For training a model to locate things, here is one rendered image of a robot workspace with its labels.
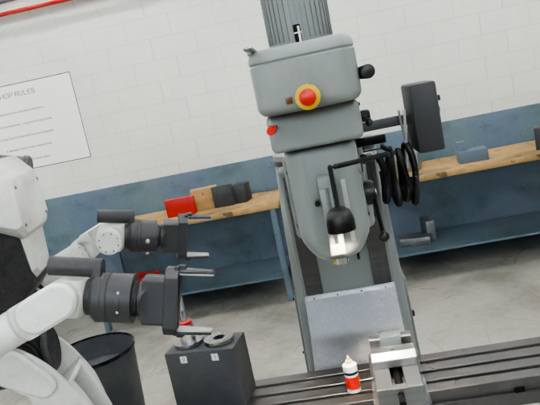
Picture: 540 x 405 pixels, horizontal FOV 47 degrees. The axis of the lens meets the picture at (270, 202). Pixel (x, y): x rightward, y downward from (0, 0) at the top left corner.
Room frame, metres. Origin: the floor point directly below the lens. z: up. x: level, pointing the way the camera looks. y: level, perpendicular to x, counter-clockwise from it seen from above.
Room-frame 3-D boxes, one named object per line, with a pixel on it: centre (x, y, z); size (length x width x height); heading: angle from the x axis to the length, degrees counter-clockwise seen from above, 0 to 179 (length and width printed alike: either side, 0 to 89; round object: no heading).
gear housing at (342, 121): (1.74, -0.17, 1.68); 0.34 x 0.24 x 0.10; 173
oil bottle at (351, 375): (1.65, -0.13, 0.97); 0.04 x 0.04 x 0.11
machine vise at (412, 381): (1.66, -0.26, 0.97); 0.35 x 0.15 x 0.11; 172
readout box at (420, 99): (1.96, -0.53, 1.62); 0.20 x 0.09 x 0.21; 173
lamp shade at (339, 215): (1.50, -0.16, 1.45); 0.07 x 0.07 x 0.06
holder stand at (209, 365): (1.78, 0.28, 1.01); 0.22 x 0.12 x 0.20; 74
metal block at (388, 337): (1.69, -0.26, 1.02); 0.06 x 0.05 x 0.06; 82
